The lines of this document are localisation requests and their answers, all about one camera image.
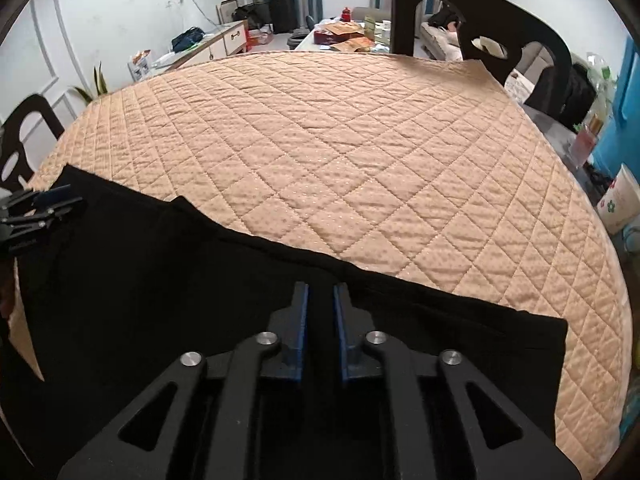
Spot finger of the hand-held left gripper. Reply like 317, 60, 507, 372
10, 185, 72, 211
0, 197, 84, 233

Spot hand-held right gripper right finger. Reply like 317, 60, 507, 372
332, 282, 583, 480

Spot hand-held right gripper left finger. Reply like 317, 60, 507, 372
56, 281, 311, 480

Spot black pants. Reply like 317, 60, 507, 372
0, 165, 568, 480

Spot black chair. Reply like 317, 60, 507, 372
390, 0, 572, 116
0, 94, 66, 196

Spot green potted plant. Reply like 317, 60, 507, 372
75, 62, 110, 103

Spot tan quilted blanket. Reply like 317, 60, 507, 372
0, 51, 632, 480

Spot snack box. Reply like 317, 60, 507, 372
129, 50, 153, 81

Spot dark blue bag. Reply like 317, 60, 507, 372
171, 26, 207, 53

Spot white sideboard cabinet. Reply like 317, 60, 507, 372
150, 20, 249, 73

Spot black duffel bag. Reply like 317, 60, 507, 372
232, 4, 271, 28

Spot cluttered coffee table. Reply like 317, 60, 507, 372
295, 7, 393, 54

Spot grey sofa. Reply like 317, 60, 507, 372
419, 7, 553, 106

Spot black suitcase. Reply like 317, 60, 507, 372
268, 0, 296, 33

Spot pink box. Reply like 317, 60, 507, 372
570, 115, 601, 167

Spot black jacket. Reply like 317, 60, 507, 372
429, 7, 463, 31

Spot black backpack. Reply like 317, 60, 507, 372
525, 62, 597, 133

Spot teal bag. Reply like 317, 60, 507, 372
595, 35, 640, 176

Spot clear plastic bottle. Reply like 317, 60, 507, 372
585, 52, 618, 106

